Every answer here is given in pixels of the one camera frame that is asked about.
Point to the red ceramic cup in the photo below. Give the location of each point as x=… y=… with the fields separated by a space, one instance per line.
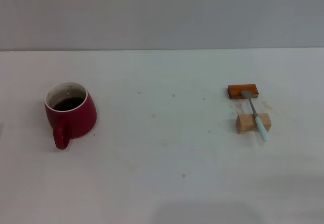
x=76 y=122

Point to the orange-brown wooden block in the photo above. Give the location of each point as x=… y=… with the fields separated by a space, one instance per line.
x=235 y=91

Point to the light wooden bridge block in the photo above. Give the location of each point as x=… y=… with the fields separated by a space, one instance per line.
x=245 y=124

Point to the dark coffee liquid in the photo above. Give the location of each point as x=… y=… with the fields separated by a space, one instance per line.
x=68 y=104

